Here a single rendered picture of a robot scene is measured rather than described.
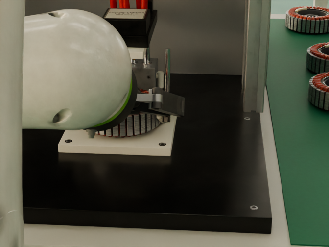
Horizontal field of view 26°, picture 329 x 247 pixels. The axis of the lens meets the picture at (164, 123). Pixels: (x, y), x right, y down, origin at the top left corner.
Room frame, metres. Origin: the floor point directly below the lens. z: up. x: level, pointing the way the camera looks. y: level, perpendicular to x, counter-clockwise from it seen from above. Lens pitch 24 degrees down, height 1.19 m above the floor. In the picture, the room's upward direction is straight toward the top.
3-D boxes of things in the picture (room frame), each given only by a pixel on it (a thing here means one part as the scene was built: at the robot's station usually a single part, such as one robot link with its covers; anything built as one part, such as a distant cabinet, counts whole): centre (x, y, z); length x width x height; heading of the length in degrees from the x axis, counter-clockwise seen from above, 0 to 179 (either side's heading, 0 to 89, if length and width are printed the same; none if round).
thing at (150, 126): (0.92, 0.06, 0.80); 0.11 x 0.11 x 0.04
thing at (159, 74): (1.05, 0.01, 0.80); 0.01 x 0.01 x 0.03; 86
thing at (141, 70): (1.07, 0.05, 0.80); 0.07 x 0.05 x 0.06; 86
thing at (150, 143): (0.92, 0.06, 0.78); 0.15 x 0.15 x 0.01; 86
